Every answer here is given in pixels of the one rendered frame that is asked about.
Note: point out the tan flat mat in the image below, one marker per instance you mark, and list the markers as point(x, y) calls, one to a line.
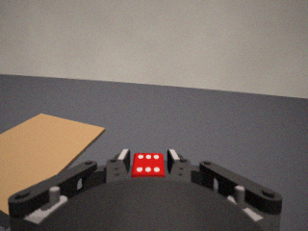
point(40, 148)

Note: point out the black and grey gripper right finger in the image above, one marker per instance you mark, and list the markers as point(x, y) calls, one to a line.
point(262, 204)

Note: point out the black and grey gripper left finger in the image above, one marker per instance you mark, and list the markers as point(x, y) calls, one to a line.
point(30, 206)

